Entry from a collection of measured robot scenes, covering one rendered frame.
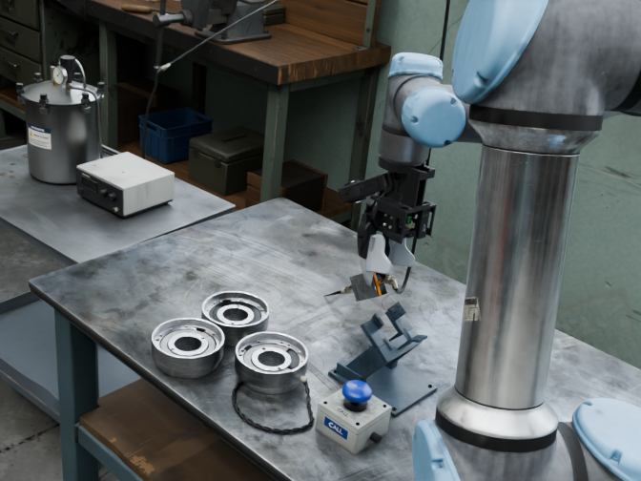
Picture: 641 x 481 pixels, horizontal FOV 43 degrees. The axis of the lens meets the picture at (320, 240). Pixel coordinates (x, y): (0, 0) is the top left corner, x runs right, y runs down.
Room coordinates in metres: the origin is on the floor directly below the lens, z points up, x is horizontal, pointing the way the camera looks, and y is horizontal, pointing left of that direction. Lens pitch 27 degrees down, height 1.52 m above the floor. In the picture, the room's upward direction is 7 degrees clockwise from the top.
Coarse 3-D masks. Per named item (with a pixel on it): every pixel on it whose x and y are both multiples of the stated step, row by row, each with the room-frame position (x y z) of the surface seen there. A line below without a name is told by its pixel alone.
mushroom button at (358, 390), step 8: (344, 384) 0.88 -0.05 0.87; (352, 384) 0.88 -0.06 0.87; (360, 384) 0.88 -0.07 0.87; (344, 392) 0.87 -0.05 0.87; (352, 392) 0.87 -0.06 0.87; (360, 392) 0.87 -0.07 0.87; (368, 392) 0.87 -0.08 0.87; (352, 400) 0.86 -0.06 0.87; (360, 400) 0.86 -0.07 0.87; (368, 400) 0.87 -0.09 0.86
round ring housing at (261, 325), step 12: (216, 300) 1.12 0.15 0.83; (252, 300) 1.13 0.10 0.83; (204, 312) 1.07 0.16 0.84; (228, 312) 1.10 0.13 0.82; (240, 312) 1.11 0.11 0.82; (252, 312) 1.10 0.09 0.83; (264, 312) 1.11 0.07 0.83; (216, 324) 1.04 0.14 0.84; (228, 324) 1.04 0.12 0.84; (252, 324) 1.05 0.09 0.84; (264, 324) 1.07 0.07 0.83; (228, 336) 1.04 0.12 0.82; (240, 336) 1.04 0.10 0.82
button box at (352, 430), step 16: (336, 400) 0.88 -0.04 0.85; (320, 416) 0.87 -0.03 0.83; (336, 416) 0.85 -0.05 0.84; (352, 416) 0.85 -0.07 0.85; (368, 416) 0.86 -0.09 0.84; (384, 416) 0.87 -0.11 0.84; (320, 432) 0.87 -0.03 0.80; (336, 432) 0.85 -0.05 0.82; (352, 432) 0.83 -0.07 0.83; (368, 432) 0.85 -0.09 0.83; (384, 432) 0.88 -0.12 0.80; (352, 448) 0.83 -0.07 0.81
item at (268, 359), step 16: (256, 336) 1.02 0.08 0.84; (272, 336) 1.03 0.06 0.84; (288, 336) 1.03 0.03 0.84; (240, 352) 0.99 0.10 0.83; (256, 352) 0.99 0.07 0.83; (272, 352) 1.00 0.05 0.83; (304, 352) 1.00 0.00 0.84; (240, 368) 0.95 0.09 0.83; (272, 368) 0.96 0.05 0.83; (304, 368) 0.97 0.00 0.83; (256, 384) 0.93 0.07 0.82; (272, 384) 0.93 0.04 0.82; (288, 384) 0.94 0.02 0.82
